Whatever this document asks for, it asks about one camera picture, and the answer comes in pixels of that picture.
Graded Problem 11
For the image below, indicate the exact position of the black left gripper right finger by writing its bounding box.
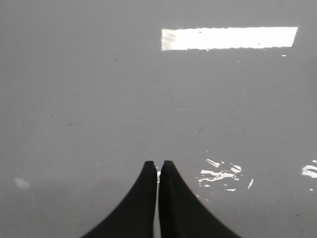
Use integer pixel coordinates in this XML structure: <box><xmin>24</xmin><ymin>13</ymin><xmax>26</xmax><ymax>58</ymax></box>
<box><xmin>158</xmin><ymin>161</ymin><xmax>239</xmax><ymax>238</ymax></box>

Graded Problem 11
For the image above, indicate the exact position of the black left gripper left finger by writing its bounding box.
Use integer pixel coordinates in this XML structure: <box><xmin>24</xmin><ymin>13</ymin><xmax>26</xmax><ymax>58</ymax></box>
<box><xmin>83</xmin><ymin>161</ymin><xmax>157</xmax><ymax>238</ymax></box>

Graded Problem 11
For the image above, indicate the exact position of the white whiteboard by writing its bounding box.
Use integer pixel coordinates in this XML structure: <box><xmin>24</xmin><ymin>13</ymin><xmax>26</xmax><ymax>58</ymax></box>
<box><xmin>0</xmin><ymin>0</ymin><xmax>317</xmax><ymax>238</ymax></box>

